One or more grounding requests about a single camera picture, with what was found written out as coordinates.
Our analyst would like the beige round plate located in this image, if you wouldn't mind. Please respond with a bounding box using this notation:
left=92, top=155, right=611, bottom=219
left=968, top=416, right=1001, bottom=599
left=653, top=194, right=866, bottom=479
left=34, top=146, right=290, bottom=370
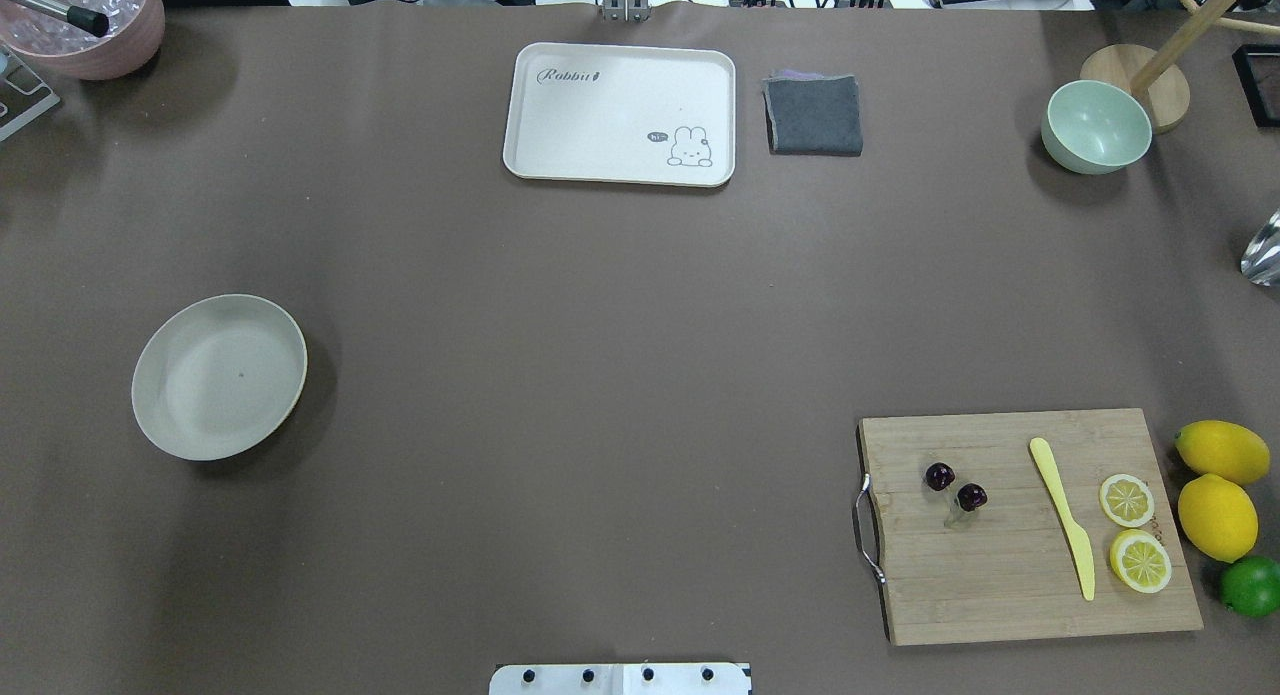
left=131, top=294, right=308, bottom=461

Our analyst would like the cream rabbit tray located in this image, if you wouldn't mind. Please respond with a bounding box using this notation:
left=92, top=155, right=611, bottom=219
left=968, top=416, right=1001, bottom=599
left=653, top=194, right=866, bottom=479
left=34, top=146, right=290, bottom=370
left=503, top=42, right=737, bottom=188

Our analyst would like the dark red cherry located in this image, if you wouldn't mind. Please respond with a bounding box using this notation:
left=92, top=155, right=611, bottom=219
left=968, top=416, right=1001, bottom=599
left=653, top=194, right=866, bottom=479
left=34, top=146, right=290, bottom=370
left=955, top=484, right=989, bottom=513
left=924, top=462, right=956, bottom=493

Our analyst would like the grey folded cloth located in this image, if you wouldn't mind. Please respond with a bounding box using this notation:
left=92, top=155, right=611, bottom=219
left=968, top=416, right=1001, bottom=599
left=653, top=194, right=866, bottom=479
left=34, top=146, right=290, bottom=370
left=762, top=70, right=864, bottom=157

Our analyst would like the wooden cutting board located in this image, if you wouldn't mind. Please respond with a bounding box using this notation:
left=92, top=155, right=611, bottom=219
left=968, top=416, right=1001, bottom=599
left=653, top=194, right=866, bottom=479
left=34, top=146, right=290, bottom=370
left=858, top=408, right=1203, bottom=646

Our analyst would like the yellow plastic knife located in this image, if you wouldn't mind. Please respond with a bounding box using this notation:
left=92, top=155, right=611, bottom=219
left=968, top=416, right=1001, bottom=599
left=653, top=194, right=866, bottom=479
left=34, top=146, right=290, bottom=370
left=1029, top=436, right=1096, bottom=602

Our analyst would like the mint green bowl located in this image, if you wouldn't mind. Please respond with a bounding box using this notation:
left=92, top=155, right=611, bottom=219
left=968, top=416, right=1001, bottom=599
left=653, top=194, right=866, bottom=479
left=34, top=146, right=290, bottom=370
left=1041, top=81, right=1153, bottom=175

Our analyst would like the lemon slice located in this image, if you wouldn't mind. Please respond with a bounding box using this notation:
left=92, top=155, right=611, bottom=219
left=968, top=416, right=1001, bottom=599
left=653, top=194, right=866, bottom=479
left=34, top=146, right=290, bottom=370
left=1108, top=529, right=1172, bottom=594
left=1098, top=474, right=1156, bottom=529

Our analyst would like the wooden cup stand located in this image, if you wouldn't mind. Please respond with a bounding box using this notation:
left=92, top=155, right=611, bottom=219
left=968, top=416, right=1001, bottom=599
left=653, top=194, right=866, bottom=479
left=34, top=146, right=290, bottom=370
left=1079, top=0, right=1279, bottom=134

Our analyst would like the whole yellow lemon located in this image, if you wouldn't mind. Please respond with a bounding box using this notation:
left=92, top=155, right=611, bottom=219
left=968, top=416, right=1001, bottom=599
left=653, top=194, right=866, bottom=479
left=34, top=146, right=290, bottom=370
left=1178, top=474, right=1260, bottom=563
left=1174, top=420, right=1271, bottom=486

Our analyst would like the pink bowl with ice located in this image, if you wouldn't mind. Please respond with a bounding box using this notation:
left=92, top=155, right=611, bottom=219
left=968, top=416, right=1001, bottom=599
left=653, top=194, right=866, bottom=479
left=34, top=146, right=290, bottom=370
left=1, top=0, right=165, bottom=81

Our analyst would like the metal scoop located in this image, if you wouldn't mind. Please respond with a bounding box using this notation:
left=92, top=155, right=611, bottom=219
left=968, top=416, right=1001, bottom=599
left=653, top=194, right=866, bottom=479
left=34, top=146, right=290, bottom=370
left=1239, top=209, right=1280, bottom=288

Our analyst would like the metal pestle black tip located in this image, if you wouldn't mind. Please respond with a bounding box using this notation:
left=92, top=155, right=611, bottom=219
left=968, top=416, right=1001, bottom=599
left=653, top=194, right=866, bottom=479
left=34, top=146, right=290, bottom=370
left=4, top=0, right=110, bottom=38

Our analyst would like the white cup rack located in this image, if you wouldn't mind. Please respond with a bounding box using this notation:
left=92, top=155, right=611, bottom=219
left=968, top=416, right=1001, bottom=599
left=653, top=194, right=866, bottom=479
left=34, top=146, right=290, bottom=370
left=0, top=44, right=61, bottom=142

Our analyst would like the green lime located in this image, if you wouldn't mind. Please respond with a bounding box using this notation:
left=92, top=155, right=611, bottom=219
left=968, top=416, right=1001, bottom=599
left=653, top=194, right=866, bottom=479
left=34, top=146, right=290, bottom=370
left=1220, top=557, right=1279, bottom=618

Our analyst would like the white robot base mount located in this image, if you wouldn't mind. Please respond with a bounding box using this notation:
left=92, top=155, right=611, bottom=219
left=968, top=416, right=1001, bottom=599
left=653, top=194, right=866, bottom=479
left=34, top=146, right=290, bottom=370
left=488, top=662, right=753, bottom=694

